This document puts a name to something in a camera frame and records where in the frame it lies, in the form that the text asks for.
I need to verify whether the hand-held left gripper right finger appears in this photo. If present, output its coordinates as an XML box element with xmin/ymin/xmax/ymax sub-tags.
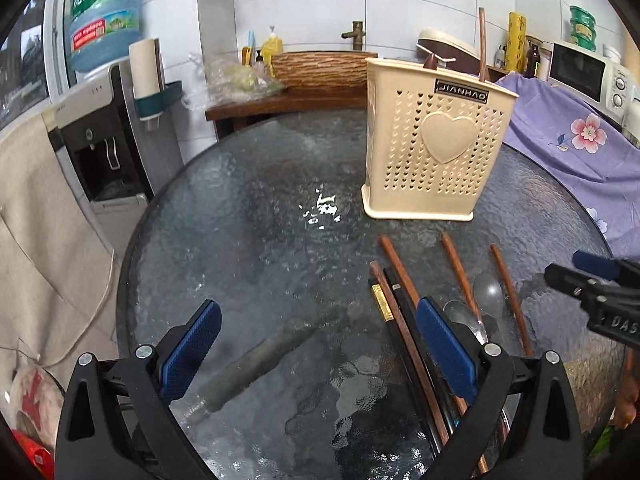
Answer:
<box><xmin>416</xmin><ymin>296</ymin><xmax>586</xmax><ymax>480</ymax></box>

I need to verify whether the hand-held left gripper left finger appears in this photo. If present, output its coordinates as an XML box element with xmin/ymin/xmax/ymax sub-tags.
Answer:
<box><xmin>55</xmin><ymin>299</ymin><xmax>223</xmax><ymax>480</ymax></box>

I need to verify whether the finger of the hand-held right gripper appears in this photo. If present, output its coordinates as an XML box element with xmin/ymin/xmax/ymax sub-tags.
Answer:
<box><xmin>545</xmin><ymin>261</ymin><xmax>640</xmax><ymax>312</ymax></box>
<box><xmin>572</xmin><ymin>250</ymin><xmax>640</xmax><ymax>288</ymax></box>

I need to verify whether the metal spoon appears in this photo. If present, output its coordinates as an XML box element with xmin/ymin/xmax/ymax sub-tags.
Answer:
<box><xmin>472</xmin><ymin>272</ymin><xmax>507</xmax><ymax>346</ymax></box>
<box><xmin>442</xmin><ymin>300</ymin><xmax>490</xmax><ymax>347</ymax></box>

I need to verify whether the black chopstick with gold band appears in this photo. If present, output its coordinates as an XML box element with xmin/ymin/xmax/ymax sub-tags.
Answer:
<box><xmin>370</xmin><ymin>282</ymin><xmax>443</xmax><ymax>453</ymax></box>

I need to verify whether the black chopstick with silver band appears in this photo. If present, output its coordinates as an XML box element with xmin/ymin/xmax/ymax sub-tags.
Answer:
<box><xmin>383</xmin><ymin>267</ymin><xmax>423</xmax><ymax>321</ymax></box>

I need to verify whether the cream plastic utensil holder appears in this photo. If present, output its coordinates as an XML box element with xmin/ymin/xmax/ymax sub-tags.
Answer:
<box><xmin>361</xmin><ymin>57</ymin><xmax>519</xmax><ymax>222</ymax></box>

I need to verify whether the purple floral cloth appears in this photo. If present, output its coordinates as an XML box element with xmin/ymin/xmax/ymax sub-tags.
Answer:
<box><xmin>492</xmin><ymin>72</ymin><xmax>640</xmax><ymax>263</ymax></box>

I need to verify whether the white kettle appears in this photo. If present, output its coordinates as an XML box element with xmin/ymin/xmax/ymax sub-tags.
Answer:
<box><xmin>620</xmin><ymin>95</ymin><xmax>640</xmax><ymax>141</ymax></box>

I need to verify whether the white bag with red print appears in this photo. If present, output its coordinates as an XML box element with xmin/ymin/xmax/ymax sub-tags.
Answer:
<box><xmin>7</xmin><ymin>365</ymin><xmax>66</xmax><ymax>453</ymax></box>

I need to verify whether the beige cloth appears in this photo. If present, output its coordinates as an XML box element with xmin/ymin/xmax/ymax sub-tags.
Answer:
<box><xmin>0</xmin><ymin>112</ymin><xmax>123</xmax><ymax>366</ymax></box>

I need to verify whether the white microwave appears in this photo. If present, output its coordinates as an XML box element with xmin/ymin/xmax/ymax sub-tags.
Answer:
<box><xmin>547</xmin><ymin>40</ymin><xmax>633</xmax><ymax>118</ymax></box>

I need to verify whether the red packet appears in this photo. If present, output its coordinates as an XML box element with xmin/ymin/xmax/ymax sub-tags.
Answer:
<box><xmin>10</xmin><ymin>427</ymin><xmax>56</xmax><ymax>480</ymax></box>

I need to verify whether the brown glass bottle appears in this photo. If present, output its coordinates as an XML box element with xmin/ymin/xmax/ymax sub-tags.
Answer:
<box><xmin>525</xmin><ymin>35</ymin><xmax>543</xmax><ymax>78</ymax></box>

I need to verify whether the yellow roll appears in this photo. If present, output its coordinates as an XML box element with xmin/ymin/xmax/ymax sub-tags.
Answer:
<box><xmin>506</xmin><ymin>11</ymin><xmax>527</xmax><ymax>76</ymax></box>

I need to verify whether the dark wooden counter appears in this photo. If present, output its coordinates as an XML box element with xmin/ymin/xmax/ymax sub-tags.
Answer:
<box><xmin>205</xmin><ymin>85</ymin><xmax>371</xmax><ymax>138</ymax></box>

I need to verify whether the grey water dispenser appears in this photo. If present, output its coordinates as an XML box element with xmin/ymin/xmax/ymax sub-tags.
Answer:
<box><xmin>42</xmin><ymin>62</ymin><xmax>186</xmax><ymax>261</ymax></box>

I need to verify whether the white rice cooker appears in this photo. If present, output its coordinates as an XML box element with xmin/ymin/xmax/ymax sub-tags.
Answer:
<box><xmin>416</xmin><ymin>27</ymin><xmax>481</xmax><ymax>68</ymax></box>

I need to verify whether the clear plastic bag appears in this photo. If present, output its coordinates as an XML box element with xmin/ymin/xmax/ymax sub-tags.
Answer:
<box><xmin>187</xmin><ymin>52</ymin><xmax>286</xmax><ymax>108</ymax></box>

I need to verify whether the paper cup dispenser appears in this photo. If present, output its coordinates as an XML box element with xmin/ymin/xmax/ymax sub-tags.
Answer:
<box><xmin>128</xmin><ymin>37</ymin><xmax>185</xmax><ymax>131</ymax></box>

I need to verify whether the wooden wash basin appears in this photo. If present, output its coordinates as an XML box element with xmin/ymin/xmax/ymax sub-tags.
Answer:
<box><xmin>271</xmin><ymin>51</ymin><xmax>379</xmax><ymax>92</ymax></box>

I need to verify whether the yellow soap bottle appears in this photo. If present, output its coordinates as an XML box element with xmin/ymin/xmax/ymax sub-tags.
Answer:
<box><xmin>261</xmin><ymin>25</ymin><xmax>285</xmax><ymax>78</ymax></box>

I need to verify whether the bronze faucet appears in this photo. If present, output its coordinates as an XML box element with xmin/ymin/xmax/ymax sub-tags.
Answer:
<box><xmin>341</xmin><ymin>21</ymin><xmax>368</xmax><ymax>52</ymax></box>

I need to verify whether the window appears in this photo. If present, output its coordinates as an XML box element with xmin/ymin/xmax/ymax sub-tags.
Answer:
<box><xmin>0</xmin><ymin>0</ymin><xmax>71</xmax><ymax>131</ymax></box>

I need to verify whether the blue water bottle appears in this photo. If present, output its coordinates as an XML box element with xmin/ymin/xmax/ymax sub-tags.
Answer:
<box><xmin>67</xmin><ymin>0</ymin><xmax>143</xmax><ymax>73</ymax></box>

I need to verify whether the white cable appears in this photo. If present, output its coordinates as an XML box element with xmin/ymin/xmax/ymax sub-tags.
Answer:
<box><xmin>0</xmin><ymin>250</ymin><xmax>118</xmax><ymax>368</ymax></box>

